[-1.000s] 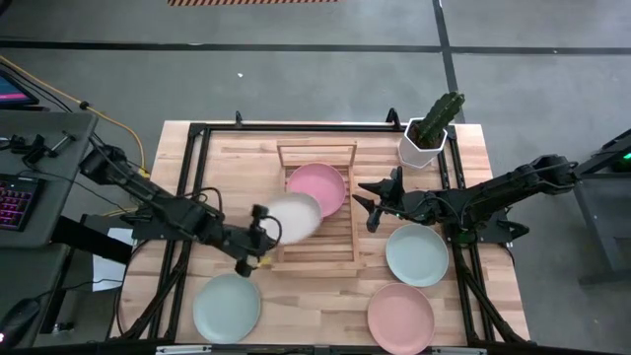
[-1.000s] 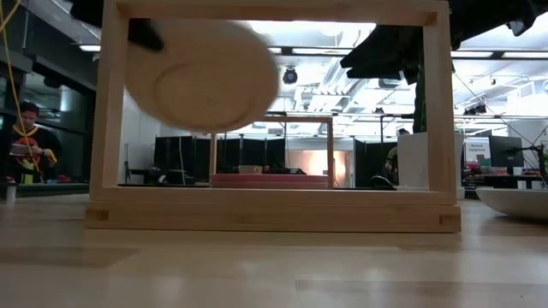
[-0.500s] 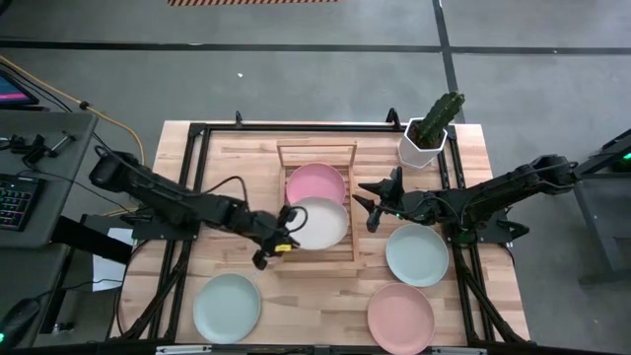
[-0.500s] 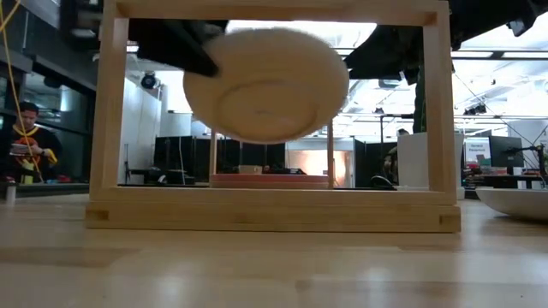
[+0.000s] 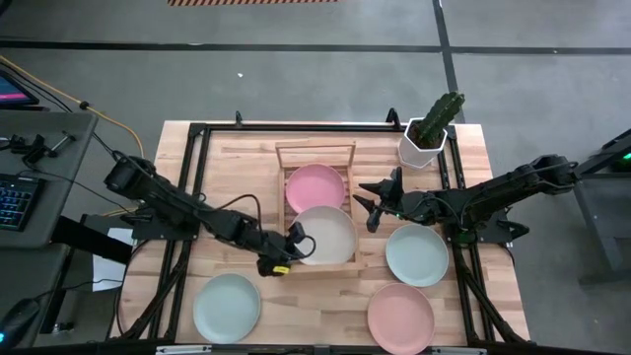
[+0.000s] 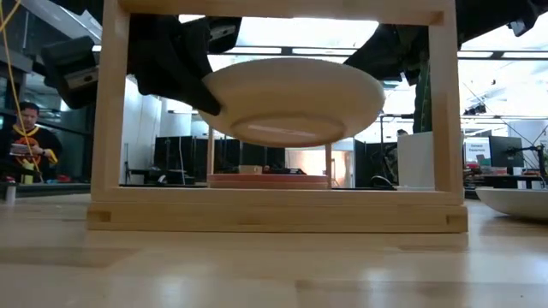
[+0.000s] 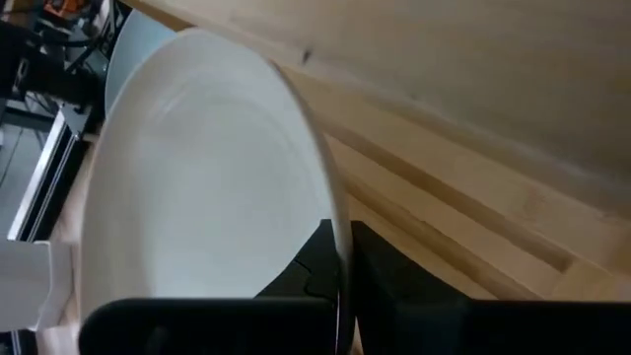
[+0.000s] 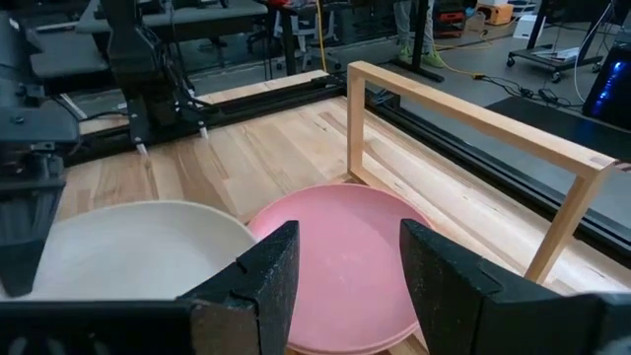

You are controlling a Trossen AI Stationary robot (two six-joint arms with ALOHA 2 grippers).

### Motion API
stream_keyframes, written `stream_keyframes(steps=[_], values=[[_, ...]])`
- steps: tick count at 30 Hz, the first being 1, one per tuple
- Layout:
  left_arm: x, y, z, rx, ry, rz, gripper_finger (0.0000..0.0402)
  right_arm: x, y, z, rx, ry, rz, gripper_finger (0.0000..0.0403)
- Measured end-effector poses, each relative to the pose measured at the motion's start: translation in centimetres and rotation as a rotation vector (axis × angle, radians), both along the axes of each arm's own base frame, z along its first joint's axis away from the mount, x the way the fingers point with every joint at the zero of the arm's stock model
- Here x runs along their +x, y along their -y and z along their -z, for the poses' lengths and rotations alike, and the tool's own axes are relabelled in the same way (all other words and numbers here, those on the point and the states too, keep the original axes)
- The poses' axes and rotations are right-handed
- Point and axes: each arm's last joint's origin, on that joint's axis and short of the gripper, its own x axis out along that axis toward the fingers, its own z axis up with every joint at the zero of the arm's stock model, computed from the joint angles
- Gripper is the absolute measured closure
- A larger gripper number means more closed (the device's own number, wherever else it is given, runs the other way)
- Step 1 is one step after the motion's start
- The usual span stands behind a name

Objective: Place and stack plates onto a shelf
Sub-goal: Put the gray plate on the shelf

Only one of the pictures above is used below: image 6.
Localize black low desk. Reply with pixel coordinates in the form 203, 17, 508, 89
126, 168, 209, 187

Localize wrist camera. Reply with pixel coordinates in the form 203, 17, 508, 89
40, 35, 100, 111
508, 15, 539, 38

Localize dark room partition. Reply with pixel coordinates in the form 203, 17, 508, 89
153, 135, 287, 186

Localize person reading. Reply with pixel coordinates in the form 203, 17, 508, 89
0, 101, 64, 186

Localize light wooden shelf rack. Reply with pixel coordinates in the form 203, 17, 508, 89
86, 0, 469, 234

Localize cluttered background desk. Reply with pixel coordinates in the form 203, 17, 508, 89
464, 164, 548, 192

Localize yellow cable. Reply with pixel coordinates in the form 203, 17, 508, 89
0, 0, 44, 183

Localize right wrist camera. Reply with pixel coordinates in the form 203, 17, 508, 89
508, 15, 539, 38

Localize white sign board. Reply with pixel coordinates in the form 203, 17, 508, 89
464, 136, 491, 166

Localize light blue plate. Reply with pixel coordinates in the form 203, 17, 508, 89
474, 187, 548, 222

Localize white planter pot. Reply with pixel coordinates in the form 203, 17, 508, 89
396, 131, 432, 190

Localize black computer monitor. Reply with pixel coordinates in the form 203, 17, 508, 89
489, 135, 526, 169

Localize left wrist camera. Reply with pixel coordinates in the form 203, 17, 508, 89
40, 35, 100, 111

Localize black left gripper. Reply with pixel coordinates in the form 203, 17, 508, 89
128, 15, 243, 117

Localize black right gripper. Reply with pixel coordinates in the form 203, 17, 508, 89
343, 0, 541, 85

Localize black table edge rail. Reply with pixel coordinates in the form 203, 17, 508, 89
0, 182, 487, 200

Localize tall green cactus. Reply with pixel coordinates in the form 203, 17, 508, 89
413, 59, 431, 133

